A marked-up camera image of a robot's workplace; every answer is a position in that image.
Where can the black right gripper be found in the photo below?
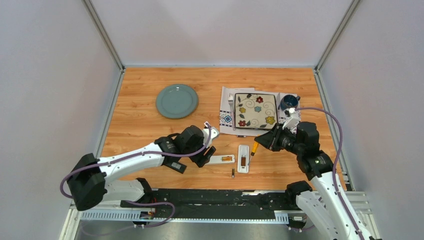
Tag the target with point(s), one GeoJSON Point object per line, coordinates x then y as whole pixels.
{"type": "Point", "coordinates": [269, 139]}

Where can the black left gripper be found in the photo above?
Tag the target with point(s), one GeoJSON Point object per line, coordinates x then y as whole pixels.
{"type": "Point", "coordinates": [201, 160]}

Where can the yellow handled screwdriver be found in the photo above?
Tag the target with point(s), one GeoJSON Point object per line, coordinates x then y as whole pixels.
{"type": "Point", "coordinates": [253, 151]}

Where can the short white remote control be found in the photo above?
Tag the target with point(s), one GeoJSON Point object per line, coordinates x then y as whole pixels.
{"type": "Point", "coordinates": [243, 159]}

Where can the long white remote control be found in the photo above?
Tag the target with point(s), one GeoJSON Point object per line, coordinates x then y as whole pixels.
{"type": "Point", "coordinates": [216, 160]}

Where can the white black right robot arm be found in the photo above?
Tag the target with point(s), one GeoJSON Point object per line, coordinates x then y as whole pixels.
{"type": "Point", "coordinates": [322, 197]}

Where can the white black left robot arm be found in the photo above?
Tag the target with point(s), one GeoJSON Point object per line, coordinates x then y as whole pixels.
{"type": "Point", "coordinates": [96, 180]}

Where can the black remote control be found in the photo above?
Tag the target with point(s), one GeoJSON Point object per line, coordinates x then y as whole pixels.
{"type": "Point", "coordinates": [176, 166]}

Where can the floral square ceramic plate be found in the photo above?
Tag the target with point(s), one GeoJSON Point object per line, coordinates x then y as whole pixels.
{"type": "Point", "coordinates": [255, 111]}

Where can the dark blue mug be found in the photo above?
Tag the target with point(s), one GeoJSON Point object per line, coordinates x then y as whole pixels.
{"type": "Point", "coordinates": [289, 101]}

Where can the teal round plate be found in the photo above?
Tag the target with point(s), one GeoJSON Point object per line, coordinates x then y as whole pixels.
{"type": "Point", "coordinates": [177, 101]}

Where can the silver fork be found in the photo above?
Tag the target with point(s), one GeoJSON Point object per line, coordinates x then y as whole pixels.
{"type": "Point", "coordinates": [232, 110]}

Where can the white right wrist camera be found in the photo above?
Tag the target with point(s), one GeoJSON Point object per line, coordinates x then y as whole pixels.
{"type": "Point", "coordinates": [292, 118]}

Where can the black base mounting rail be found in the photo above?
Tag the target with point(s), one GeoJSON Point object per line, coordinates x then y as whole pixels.
{"type": "Point", "coordinates": [223, 204]}

